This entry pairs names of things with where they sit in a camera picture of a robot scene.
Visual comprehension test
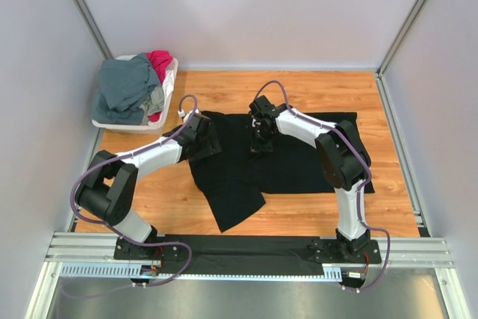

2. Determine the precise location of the white t-shirt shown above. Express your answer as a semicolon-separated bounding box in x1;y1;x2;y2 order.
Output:
149;70;176;127

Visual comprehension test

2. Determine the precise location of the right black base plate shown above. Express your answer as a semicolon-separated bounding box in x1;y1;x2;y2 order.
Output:
308;238;382;264

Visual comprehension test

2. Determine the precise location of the aluminium frame rail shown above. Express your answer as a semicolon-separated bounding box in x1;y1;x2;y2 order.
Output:
45;232;119;262

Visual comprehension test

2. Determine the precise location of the corner aluminium post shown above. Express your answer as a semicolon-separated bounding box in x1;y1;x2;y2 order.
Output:
72;0;113;59
376;0;429;78

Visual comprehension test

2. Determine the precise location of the white laundry basket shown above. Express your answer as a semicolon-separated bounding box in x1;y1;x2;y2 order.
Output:
91;58;179;135

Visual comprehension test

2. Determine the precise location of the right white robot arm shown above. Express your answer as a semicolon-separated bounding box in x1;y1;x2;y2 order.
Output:
249;96;371;262

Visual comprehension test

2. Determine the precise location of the black t-shirt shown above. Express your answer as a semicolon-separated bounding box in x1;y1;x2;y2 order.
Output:
186;110;376;233

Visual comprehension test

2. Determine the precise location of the left corner aluminium post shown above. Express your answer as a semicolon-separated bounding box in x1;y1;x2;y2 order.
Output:
72;0;113;59

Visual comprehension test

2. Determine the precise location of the right corner aluminium post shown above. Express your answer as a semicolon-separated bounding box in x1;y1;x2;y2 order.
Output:
376;0;429;78

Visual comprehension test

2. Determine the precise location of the light grey t-shirt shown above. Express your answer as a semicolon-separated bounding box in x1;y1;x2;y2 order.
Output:
140;85;165;125

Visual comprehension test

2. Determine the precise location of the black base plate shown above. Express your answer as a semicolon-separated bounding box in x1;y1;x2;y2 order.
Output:
113;237;189;261
308;238;382;264

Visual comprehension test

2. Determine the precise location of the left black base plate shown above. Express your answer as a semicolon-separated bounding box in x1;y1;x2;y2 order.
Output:
113;237;189;261

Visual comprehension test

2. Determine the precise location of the pink red t-shirt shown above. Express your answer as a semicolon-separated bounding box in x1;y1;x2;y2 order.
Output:
146;50;173;84

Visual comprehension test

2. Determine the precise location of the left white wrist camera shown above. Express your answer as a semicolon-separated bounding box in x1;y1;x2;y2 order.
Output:
178;109;201;123

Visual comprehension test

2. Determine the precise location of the teal grey t-shirt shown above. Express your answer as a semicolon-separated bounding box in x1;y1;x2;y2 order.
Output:
91;53;160;125

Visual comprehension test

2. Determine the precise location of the slotted grey cable duct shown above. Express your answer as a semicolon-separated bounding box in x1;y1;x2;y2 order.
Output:
59;262;342;283

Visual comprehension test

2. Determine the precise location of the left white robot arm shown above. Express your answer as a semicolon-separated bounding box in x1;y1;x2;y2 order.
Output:
72;113;221;260

